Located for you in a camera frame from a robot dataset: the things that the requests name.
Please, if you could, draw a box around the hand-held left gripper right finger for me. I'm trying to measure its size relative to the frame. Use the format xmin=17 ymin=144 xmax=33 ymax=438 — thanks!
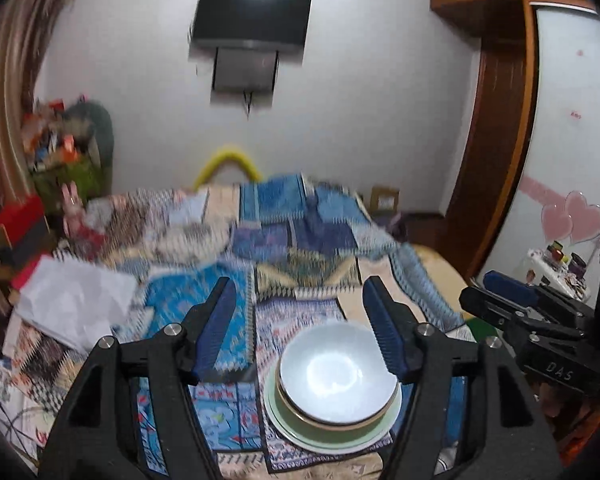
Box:
xmin=362 ymin=276 xmax=563 ymax=480

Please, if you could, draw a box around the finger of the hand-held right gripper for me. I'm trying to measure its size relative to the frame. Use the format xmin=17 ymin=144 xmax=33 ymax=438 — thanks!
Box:
xmin=459 ymin=286 xmax=587 ymax=341
xmin=482 ymin=270 xmax=596 ymax=318

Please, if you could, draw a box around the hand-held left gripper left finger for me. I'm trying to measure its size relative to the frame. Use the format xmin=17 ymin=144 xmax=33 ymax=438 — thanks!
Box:
xmin=37 ymin=276 xmax=238 ymax=480

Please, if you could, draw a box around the white bowl with dark pattern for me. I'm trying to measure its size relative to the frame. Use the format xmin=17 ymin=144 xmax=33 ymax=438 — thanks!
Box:
xmin=279 ymin=322 xmax=401 ymax=423

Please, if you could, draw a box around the pink bowl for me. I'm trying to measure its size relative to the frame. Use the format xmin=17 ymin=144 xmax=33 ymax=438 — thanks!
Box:
xmin=275 ymin=360 xmax=402 ymax=431

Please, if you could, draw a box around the light green plate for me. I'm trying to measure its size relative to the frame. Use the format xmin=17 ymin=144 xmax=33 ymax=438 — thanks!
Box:
xmin=264 ymin=360 xmax=403 ymax=456

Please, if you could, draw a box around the person's right forearm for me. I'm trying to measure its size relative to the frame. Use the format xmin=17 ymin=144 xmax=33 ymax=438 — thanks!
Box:
xmin=550 ymin=395 xmax=600 ymax=466

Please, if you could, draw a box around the person's right hand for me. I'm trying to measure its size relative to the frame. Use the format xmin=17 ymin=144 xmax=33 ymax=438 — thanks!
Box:
xmin=537 ymin=382 xmax=588 ymax=428

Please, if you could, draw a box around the small pink heart decal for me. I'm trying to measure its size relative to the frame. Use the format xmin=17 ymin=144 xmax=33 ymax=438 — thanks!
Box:
xmin=542 ymin=203 xmax=573 ymax=243

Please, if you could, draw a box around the patchwork blanket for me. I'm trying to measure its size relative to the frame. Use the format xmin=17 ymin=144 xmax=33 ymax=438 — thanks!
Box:
xmin=0 ymin=172 xmax=476 ymax=480

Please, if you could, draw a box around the large pink heart decal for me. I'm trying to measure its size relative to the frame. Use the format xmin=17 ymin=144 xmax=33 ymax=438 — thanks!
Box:
xmin=565 ymin=191 xmax=600 ymax=243

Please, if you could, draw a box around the dark cloth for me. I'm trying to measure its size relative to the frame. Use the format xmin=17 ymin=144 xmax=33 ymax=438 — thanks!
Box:
xmin=387 ymin=212 xmax=421 ymax=243

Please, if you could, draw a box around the cardboard box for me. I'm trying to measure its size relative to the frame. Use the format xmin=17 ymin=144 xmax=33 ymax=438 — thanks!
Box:
xmin=371 ymin=186 xmax=401 ymax=213

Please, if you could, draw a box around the white crumpled paper sheet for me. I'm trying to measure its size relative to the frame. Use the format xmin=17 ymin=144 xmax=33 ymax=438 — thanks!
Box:
xmin=15 ymin=257 xmax=138 ymax=353

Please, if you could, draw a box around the wooden room door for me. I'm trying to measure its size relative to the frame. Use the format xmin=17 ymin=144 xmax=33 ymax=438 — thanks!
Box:
xmin=472 ymin=50 xmax=526 ymax=246

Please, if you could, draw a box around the yellow foam tube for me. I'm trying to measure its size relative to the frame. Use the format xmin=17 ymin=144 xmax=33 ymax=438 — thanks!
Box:
xmin=192 ymin=145 xmax=263 ymax=191

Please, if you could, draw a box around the white sliding wardrobe door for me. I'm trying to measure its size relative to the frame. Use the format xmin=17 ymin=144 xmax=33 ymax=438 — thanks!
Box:
xmin=505 ymin=5 xmax=600 ymax=286

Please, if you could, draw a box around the pink rabbit toy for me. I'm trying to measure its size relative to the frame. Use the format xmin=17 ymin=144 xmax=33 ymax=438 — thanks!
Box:
xmin=60 ymin=182 xmax=88 ymax=241

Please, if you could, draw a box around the red book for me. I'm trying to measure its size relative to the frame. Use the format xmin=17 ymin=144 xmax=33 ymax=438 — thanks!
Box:
xmin=10 ymin=255 xmax=56 ymax=291

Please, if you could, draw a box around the dark grey box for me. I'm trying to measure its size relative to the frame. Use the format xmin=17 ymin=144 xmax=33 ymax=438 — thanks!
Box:
xmin=0 ymin=230 xmax=53 ymax=273

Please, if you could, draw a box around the green box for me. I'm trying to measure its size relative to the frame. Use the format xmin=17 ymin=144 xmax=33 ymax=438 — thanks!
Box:
xmin=32 ymin=155 xmax=106 ymax=201

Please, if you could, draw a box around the red box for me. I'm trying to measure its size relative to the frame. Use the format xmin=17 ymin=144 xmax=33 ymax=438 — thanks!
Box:
xmin=0 ymin=195 xmax=46 ymax=251

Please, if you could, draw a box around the grey-green cushion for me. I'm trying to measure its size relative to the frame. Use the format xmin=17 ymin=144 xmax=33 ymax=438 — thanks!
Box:
xmin=65 ymin=101 xmax=115 ymax=196

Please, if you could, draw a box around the pile of assorted packets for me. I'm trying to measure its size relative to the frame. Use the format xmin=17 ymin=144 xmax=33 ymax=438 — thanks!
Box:
xmin=22 ymin=97 xmax=93 ymax=171

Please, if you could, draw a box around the small black monitor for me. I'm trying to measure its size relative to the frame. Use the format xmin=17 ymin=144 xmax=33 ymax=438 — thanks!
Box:
xmin=211 ymin=47 xmax=280 ymax=95

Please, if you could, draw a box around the striped brown curtain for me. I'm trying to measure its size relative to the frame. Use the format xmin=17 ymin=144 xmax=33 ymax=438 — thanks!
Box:
xmin=0 ymin=0 xmax=81 ymax=271

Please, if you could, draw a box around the wall-mounted black television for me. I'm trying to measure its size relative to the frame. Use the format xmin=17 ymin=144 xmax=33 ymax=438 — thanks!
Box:
xmin=190 ymin=0 xmax=312 ymax=53

